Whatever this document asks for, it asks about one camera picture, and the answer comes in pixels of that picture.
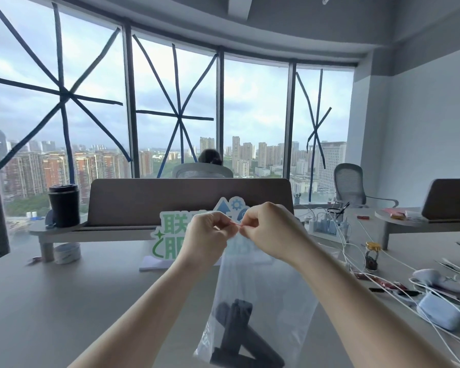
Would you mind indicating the grey mesh office chair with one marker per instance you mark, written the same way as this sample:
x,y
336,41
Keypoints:
x,y
201,171
350,183

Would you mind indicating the person's left forearm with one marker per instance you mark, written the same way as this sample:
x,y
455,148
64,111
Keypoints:
x,y
138,314

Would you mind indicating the padlock with gold body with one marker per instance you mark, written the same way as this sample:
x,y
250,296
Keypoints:
x,y
372,254

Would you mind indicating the person's right forearm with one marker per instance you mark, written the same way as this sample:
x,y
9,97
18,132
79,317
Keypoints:
x,y
368,318

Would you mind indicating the green and blue cutout sign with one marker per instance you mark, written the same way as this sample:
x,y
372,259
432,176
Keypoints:
x,y
168,233

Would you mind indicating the black foam pieces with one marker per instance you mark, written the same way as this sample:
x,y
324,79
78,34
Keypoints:
x,y
241,333

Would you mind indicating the black tumbler cup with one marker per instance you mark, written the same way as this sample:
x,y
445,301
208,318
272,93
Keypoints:
x,y
64,206

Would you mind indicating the red and black wrapper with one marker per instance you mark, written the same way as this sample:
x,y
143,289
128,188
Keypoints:
x,y
393,286

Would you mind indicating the white handheld controller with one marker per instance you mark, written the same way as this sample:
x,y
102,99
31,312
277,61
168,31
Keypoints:
x,y
437,280

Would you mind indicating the light blue pouch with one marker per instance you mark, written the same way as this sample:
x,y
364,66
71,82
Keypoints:
x,y
439,312

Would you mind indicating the white power strip with chargers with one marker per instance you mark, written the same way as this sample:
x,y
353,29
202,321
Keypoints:
x,y
327,226

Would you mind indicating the pen holder with pens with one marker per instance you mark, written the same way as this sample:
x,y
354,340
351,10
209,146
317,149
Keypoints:
x,y
339,212

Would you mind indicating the black marker pen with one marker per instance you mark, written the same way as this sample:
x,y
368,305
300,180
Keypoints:
x,y
377,290

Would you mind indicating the person's left hand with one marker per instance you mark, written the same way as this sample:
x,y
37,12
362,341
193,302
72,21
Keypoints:
x,y
199,241

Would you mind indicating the person's left thumb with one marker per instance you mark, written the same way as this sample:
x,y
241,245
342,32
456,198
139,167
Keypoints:
x,y
216,217

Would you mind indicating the red packets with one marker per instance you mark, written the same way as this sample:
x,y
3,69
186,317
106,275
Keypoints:
x,y
398,215

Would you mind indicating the person's right hand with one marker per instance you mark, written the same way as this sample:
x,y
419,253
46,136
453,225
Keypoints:
x,y
280,233

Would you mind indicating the white desk riser shelf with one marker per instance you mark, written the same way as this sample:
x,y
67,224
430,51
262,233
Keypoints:
x,y
111,232
414,222

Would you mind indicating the blue tape cross on window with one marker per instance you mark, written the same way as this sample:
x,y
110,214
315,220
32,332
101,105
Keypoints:
x,y
178,116
63,93
316,130

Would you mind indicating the person's right thumb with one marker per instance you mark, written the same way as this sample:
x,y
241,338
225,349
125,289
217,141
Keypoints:
x,y
255,212

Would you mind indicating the clear plastic zip bag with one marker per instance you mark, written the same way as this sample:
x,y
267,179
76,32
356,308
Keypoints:
x,y
264,302

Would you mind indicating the white tape roll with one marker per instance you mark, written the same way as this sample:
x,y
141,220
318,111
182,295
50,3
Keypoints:
x,y
67,253

